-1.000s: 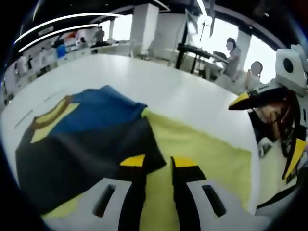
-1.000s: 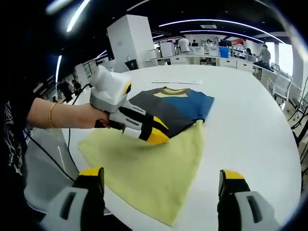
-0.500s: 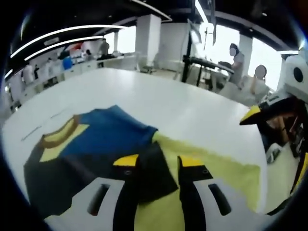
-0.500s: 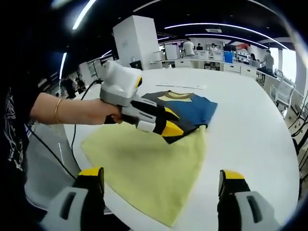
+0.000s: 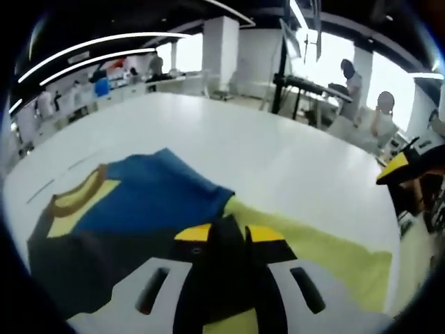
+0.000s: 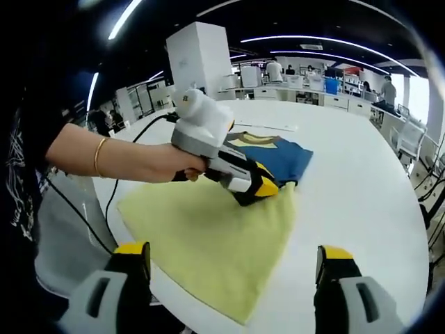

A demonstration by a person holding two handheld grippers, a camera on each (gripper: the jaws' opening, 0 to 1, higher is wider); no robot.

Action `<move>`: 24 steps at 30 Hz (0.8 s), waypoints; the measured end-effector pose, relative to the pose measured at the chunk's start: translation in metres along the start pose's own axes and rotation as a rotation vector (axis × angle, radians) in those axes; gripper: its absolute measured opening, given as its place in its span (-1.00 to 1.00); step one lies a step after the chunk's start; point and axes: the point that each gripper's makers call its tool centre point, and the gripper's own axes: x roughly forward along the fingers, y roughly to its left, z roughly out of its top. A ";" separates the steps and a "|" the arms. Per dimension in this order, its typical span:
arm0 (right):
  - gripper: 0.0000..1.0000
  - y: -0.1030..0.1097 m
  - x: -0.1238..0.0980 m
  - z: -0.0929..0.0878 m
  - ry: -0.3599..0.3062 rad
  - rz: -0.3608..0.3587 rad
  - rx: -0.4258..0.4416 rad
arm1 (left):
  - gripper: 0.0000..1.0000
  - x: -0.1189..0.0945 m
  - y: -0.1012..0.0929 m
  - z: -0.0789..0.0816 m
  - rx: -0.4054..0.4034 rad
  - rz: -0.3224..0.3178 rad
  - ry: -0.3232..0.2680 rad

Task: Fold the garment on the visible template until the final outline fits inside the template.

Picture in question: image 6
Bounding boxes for short curved ceiling light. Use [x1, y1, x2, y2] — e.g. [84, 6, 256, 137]
[270, 50, 391, 76]

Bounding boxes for person's left hand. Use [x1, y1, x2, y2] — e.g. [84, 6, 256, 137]
[152, 141, 209, 184]

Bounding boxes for black metal stand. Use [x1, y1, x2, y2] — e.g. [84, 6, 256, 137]
[415, 144, 445, 244]

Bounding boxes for blue box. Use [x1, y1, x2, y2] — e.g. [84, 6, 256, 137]
[324, 77, 340, 96]

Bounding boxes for white cabinet counter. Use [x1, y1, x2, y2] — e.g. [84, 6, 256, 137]
[218, 85, 373, 118]

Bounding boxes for white flat table strip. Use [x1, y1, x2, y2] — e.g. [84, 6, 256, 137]
[234, 120, 300, 133]

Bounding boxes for person's black printed shirt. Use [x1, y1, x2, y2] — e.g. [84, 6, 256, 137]
[0, 86, 69, 314]

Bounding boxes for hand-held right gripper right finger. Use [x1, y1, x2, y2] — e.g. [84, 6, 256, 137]
[314, 244, 406, 334]

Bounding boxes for glass door cabinet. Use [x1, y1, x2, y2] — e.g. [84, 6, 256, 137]
[127, 83, 156, 119]

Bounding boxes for small white appliance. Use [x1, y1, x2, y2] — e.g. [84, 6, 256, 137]
[222, 74, 241, 90]

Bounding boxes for white office chair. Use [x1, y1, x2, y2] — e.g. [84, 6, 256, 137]
[390, 116, 429, 172]

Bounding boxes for straight ceiling light strip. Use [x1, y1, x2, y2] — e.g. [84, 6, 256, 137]
[86, 72, 100, 113]
[107, 0, 144, 41]

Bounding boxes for gold bracelet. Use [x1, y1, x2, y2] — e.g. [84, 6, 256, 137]
[92, 136, 108, 179]

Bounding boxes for large white appliance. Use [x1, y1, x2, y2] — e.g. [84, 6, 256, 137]
[240, 65, 263, 88]

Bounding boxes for long curved ceiling light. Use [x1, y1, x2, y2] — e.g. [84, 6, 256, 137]
[240, 34, 421, 77]

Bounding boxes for white square pillar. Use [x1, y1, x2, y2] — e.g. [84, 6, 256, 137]
[426, 74, 445, 143]
[165, 21, 232, 105]

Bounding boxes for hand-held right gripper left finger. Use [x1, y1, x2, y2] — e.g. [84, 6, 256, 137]
[57, 240, 161, 334]

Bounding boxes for yellow blue grey garment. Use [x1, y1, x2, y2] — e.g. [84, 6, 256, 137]
[116, 131, 314, 326]

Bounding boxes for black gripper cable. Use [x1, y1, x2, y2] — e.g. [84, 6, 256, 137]
[46, 177, 115, 255]
[105, 113, 179, 223]

